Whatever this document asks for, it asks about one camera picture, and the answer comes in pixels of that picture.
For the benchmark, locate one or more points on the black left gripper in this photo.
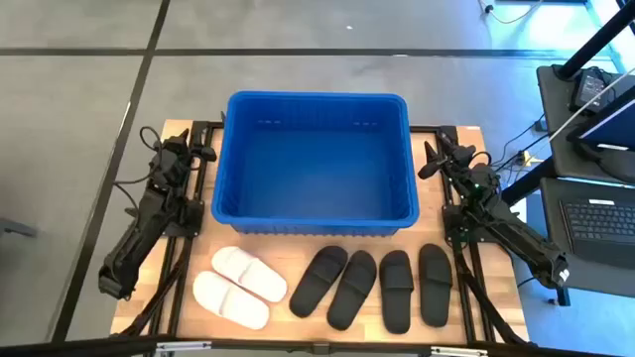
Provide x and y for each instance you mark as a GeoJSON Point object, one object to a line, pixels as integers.
{"type": "Point", "coordinates": [173, 166]}

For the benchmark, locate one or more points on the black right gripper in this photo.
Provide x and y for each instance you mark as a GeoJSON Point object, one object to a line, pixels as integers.
{"type": "Point", "coordinates": [469, 166]}

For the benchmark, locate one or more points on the black slide sandal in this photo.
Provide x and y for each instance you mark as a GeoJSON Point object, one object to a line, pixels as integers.
{"type": "Point", "coordinates": [317, 280]}
{"type": "Point", "coordinates": [397, 292]}
{"type": "Point", "coordinates": [435, 285]}
{"type": "Point", "coordinates": [352, 290]}

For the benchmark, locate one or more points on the white slide sandal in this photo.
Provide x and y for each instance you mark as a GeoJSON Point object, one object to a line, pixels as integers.
{"type": "Point", "coordinates": [228, 300]}
{"type": "Point", "coordinates": [248, 273]}

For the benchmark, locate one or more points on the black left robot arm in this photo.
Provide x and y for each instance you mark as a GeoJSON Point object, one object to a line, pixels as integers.
{"type": "Point", "coordinates": [129, 248]}

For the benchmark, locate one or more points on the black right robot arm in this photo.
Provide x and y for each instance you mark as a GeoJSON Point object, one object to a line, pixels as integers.
{"type": "Point", "coordinates": [526, 243]}

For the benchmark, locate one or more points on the blue plastic bin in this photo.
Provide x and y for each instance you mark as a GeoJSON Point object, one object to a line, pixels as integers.
{"type": "Point", "coordinates": [317, 173]}

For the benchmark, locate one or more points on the yellow power plug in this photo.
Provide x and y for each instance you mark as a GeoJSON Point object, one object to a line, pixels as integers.
{"type": "Point", "coordinates": [527, 158]}

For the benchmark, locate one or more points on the black diagonal pole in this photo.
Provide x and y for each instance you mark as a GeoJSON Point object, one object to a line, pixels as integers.
{"type": "Point", "coordinates": [531, 181]}
{"type": "Point", "coordinates": [595, 42]}

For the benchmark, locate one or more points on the black desk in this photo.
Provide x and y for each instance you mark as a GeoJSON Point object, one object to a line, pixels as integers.
{"type": "Point", "coordinates": [595, 282]}
{"type": "Point", "coordinates": [560, 163]}

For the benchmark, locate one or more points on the black power adapter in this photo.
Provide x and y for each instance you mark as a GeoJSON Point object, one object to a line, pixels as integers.
{"type": "Point", "coordinates": [588, 89]}

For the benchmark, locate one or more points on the black laptop keyboard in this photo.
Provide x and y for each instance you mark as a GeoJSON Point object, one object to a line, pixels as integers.
{"type": "Point", "coordinates": [600, 228]}

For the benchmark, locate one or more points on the black monitor screen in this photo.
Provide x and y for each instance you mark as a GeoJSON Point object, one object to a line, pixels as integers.
{"type": "Point", "coordinates": [612, 126]}

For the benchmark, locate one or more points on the grey metal object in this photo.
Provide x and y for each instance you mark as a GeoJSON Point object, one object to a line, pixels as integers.
{"type": "Point", "coordinates": [15, 227]}

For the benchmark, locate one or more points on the black bar with silver brackets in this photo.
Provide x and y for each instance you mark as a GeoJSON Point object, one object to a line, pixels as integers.
{"type": "Point", "coordinates": [99, 347]}

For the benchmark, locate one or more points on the black aluminium mount frame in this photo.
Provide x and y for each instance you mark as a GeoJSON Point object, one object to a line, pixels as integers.
{"type": "Point", "coordinates": [471, 287]}
{"type": "Point", "coordinates": [173, 277]}

